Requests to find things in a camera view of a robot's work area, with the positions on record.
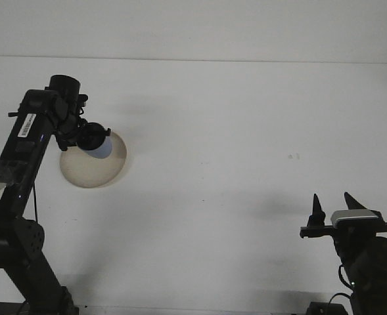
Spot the pale blue cup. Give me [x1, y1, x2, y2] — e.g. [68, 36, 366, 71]
[83, 136, 114, 159]

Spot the pale round plate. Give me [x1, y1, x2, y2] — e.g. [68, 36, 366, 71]
[59, 129, 128, 189]

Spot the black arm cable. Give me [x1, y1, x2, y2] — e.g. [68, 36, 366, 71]
[329, 264, 357, 306]
[31, 182, 39, 221]

